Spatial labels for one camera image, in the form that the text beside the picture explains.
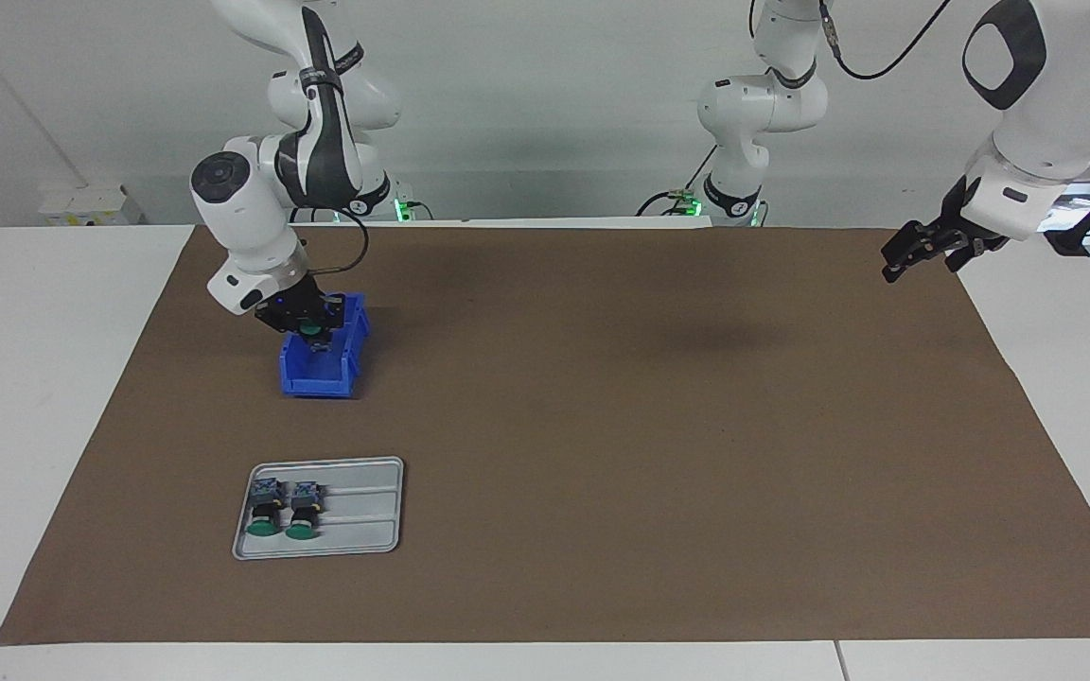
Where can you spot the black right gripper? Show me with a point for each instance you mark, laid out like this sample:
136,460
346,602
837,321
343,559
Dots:
294,307

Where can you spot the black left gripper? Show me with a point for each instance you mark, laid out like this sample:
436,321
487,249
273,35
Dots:
966,232

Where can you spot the green push button switch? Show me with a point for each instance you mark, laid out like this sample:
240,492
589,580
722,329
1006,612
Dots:
265,509
312,330
304,511

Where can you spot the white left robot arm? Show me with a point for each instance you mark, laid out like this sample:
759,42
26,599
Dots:
1046,104

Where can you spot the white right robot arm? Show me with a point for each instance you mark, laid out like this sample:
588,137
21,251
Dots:
252,227

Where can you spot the blue plastic storage bin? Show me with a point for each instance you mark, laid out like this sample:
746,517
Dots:
318,376

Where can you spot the green lit base connector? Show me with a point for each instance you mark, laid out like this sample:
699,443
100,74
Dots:
400,210
690,204

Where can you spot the grey metal tray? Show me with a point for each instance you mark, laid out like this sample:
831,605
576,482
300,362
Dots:
365,515

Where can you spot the white cardboard box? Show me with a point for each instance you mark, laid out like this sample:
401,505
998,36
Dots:
91,203

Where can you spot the brown table mat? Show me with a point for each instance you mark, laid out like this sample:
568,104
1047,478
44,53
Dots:
602,454

